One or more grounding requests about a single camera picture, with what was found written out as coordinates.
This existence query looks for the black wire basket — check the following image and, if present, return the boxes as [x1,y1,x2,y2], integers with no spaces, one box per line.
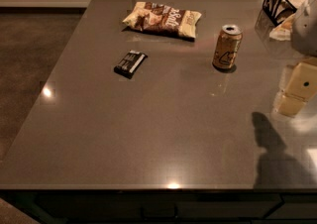
[262,0,313,28]

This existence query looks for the brown white chip bag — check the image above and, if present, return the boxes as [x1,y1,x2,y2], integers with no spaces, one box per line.
[123,2,201,39]

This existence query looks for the orange soda can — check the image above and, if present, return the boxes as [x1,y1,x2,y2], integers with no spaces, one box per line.
[212,24,243,70]

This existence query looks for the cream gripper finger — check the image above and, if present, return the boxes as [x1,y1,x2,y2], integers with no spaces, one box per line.
[275,61,317,117]

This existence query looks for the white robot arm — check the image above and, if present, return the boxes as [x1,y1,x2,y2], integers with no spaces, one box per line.
[274,0,317,117]

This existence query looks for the black rxbar chocolate bar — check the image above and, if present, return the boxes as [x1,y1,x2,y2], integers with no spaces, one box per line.
[114,51,148,79]

